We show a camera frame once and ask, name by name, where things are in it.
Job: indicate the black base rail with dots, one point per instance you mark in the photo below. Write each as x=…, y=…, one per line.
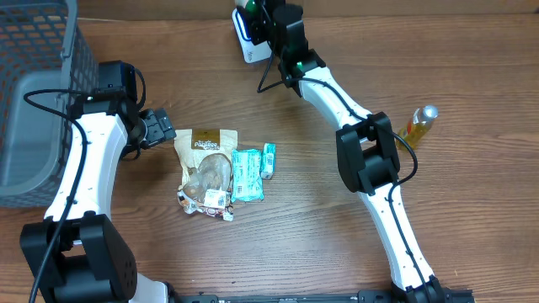
x=363, y=296

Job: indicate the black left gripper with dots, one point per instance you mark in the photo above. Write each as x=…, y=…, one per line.
x=162, y=128

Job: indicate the grey plastic shopping basket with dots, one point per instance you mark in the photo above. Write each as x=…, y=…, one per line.
x=42, y=51

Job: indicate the brown snack packet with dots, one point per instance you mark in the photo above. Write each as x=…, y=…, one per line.
x=205, y=157

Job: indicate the teal tissue pack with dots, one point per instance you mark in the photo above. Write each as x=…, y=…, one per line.
x=247, y=183

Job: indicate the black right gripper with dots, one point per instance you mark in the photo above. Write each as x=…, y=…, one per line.
x=256, y=27

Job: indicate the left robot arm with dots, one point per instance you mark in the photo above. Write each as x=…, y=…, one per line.
x=76, y=254

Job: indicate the white barcode scanner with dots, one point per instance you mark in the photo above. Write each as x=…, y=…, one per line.
x=251, y=53

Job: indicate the small teal white box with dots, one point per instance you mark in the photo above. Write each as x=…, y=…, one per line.
x=268, y=161

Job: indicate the green lid white jar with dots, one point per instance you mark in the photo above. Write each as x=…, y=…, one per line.
x=250, y=6

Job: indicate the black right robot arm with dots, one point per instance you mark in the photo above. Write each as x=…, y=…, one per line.
x=367, y=155

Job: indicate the yellow liquid bottle silver cap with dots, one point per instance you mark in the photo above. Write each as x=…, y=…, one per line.
x=418, y=125

